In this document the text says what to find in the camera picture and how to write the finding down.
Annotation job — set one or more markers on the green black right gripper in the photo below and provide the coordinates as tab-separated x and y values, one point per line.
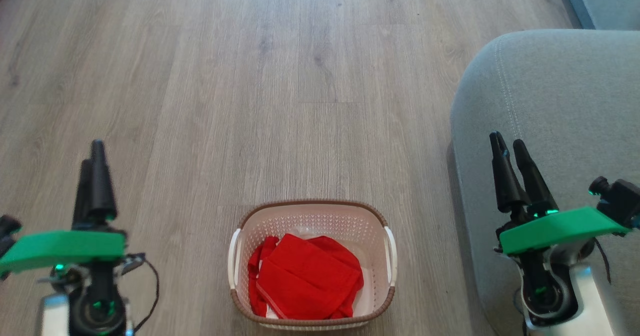
560	228

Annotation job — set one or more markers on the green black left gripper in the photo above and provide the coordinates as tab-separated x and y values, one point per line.
60	248

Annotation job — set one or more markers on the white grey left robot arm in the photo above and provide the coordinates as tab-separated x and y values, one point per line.
54	318

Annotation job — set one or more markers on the grey fabric sofa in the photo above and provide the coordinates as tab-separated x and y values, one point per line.
560	96

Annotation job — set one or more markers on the white laundry basket brown rim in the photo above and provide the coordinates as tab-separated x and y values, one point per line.
260	216

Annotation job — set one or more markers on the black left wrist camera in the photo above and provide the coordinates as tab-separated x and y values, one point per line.
8	231

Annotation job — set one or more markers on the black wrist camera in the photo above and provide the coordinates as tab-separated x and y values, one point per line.
8	231
619	198

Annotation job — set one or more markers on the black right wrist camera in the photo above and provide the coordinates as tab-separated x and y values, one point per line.
619	198

